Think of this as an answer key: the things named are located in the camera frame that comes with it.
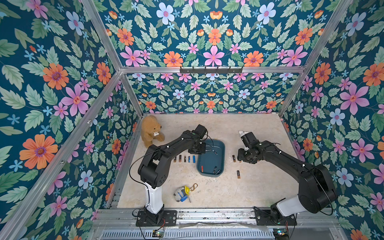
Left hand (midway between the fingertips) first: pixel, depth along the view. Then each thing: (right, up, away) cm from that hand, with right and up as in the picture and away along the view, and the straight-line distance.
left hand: (204, 150), depth 93 cm
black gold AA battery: (+19, -5, +1) cm, 20 cm away
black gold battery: (-19, -6, +1) cm, 20 cm away
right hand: (+22, -3, -5) cm, 23 cm away
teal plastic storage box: (+5, -8, -1) cm, 9 cm away
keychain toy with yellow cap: (-12, -20, -16) cm, 28 cm away
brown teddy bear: (-33, +14, -3) cm, 36 cm away
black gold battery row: (-12, -6, +2) cm, 14 cm away
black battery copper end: (-16, -5, +2) cm, 17 cm away
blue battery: (-6, -6, +2) cm, 9 cm away
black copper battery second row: (+21, -14, -5) cm, 25 cm away
